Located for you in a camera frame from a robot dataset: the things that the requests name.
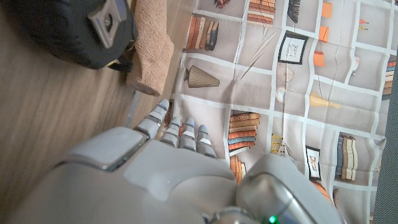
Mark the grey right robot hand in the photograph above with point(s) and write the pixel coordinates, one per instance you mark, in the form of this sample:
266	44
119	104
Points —
174	186

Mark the tan adhesive wrap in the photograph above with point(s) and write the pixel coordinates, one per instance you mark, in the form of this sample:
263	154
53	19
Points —
152	46

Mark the printed bookshelf backdrop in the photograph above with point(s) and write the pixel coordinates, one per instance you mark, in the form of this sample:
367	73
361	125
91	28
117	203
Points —
295	93

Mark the black tape measure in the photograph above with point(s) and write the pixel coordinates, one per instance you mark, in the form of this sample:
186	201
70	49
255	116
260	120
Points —
62	31

